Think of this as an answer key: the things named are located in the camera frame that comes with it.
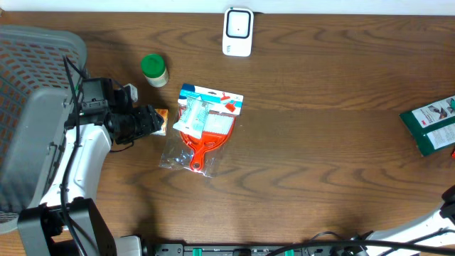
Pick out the red dustpan brush package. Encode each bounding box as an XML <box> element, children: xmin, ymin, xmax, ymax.
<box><xmin>159</xmin><ymin>83</ymin><xmax>244</xmax><ymax>177</ymax></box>

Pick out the grey plastic mesh basket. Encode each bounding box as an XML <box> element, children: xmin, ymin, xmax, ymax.
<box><xmin>1</xmin><ymin>25</ymin><xmax>87</xmax><ymax>234</ymax></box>

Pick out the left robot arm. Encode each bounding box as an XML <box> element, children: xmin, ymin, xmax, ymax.
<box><xmin>18</xmin><ymin>78</ymin><xmax>164</xmax><ymax>255</ymax></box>

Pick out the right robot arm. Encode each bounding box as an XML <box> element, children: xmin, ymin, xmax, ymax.
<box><xmin>367</xmin><ymin>186</ymin><xmax>454</xmax><ymax>247</ymax></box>

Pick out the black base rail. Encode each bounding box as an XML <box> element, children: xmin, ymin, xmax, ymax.
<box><xmin>152</xmin><ymin>242</ymin><xmax>420</xmax><ymax>256</ymax></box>

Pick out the pale green wipes packet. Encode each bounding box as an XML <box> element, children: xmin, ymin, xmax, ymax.
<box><xmin>173</xmin><ymin>97</ymin><xmax>213</xmax><ymax>139</ymax></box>

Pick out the white barcode scanner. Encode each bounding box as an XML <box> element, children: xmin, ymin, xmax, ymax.
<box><xmin>222</xmin><ymin>7</ymin><xmax>254</xmax><ymax>57</ymax></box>

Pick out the orange snack box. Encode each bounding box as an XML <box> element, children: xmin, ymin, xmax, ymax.
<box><xmin>152</xmin><ymin>109</ymin><xmax>169</xmax><ymax>137</ymax></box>

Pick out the green lid white jar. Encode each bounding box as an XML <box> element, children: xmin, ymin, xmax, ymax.
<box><xmin>141</xmin><ymin>54</ymin><xmax>169</xmax><ymax>87</ymax></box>

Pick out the green grip gloves package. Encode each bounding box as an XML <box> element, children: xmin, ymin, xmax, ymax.
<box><xmin>400</xmin><ymin>96</ymin><xmax>454</xmax><ymax>156</ymax></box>

